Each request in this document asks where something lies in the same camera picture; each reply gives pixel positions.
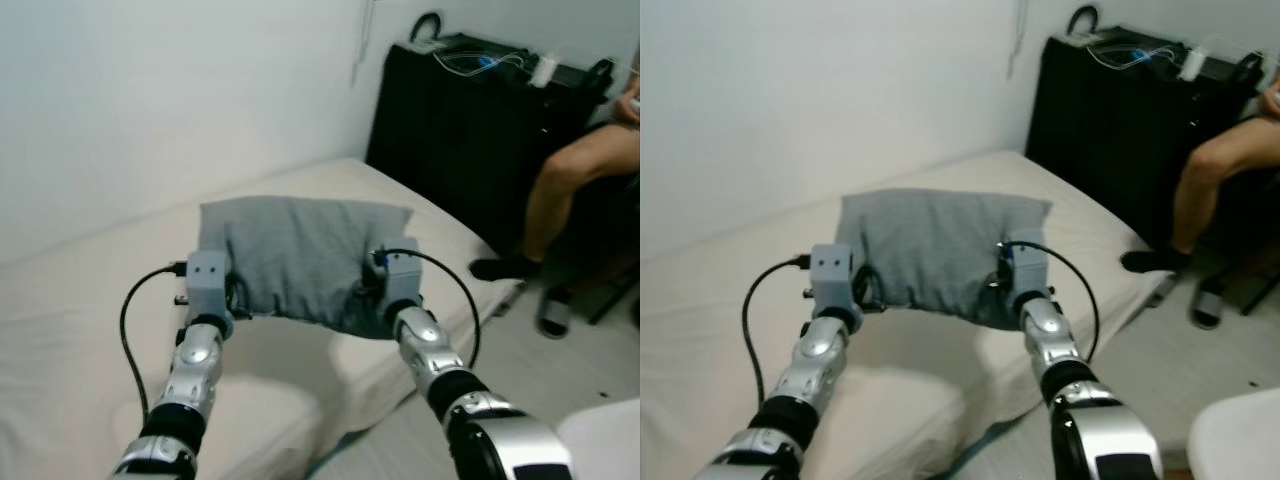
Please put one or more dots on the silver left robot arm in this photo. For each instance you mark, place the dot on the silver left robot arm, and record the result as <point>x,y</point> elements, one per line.
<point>810,370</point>
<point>190,375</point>

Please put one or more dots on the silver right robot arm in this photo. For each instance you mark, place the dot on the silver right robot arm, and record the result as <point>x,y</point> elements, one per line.
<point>435,360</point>
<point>1055,350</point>

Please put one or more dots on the cream bed mattress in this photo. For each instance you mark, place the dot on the cream bed mattress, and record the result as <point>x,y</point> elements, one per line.
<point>720,290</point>
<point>80,300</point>

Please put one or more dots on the black fabric cabinet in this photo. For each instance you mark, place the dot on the black fabric cabinet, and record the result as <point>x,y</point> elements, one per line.
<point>1100,120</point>
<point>450,130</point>

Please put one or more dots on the grey slide sandal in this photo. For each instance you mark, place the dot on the grey slide sandal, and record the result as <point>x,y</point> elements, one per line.
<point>1208,305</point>
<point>555,315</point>

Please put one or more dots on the person in blue shirt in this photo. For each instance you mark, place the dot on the person in blue shirt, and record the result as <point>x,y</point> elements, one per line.
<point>1210,170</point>
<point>570,180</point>

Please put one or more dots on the white power adapter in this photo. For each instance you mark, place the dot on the white power adapter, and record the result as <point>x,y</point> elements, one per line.
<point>545,72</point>
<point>1193,65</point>

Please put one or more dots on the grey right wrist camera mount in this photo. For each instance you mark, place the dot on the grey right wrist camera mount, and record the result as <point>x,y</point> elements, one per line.
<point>1028,275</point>
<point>402,280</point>

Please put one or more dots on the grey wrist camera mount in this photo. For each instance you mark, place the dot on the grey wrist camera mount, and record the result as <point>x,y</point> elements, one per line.
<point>1028,275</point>
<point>208,280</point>
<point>833,272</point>
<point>402,280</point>

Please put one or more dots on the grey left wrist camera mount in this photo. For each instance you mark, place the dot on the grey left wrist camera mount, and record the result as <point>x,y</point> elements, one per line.
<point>833,272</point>
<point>208,280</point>

